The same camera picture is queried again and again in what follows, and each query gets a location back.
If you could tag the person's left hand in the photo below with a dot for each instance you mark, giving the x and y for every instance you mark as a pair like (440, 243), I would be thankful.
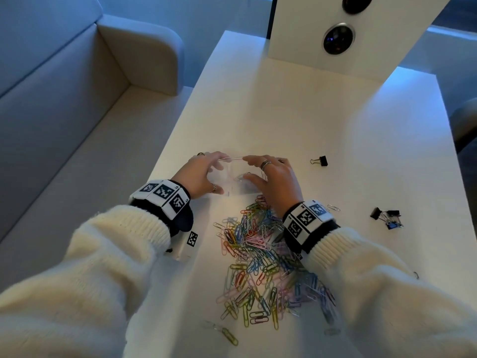
(193, 175)

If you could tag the person's right hand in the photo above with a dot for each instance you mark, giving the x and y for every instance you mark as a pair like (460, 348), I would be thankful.
(281, 186)

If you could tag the person's left thumb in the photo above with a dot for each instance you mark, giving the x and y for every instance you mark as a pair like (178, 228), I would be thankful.
(210, 188)

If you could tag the person's right thumb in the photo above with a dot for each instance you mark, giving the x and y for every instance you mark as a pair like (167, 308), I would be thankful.
(253, 177)

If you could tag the clear plastic box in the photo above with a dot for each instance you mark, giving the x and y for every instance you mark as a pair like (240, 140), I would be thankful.
(234, 182)

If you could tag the person's right forearm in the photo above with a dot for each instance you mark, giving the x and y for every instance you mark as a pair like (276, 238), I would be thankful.
(387, 294)

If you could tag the person's left forearm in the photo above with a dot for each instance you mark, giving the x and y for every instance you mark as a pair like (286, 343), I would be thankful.
(89, 279)

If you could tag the black-white marker wristband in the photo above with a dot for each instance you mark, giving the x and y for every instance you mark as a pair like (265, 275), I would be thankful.
(307, 223)
(164, 197)

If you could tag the black binder clip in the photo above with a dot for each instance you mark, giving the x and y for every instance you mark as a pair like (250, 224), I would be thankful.
(376, 213)
(320, 160)
(393, 213)

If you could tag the pile of coloured paper clips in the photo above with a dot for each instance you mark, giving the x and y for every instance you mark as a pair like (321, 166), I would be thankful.
(261, 264)

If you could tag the yellow-green paper clip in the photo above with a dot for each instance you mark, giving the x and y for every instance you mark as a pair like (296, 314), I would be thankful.
(230, 336)

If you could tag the white sofa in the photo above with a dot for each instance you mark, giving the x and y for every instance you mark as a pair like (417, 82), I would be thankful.
(74, 108)

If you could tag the white panel with lenses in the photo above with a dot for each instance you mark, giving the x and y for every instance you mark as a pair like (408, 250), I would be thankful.
(357, 37)

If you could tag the wrist camera with marker tag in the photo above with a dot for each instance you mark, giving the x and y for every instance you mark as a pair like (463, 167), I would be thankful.
(184, 234)

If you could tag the round black camera lens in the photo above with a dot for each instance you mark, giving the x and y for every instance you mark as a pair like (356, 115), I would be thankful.
(356, 2)
(338, 38)

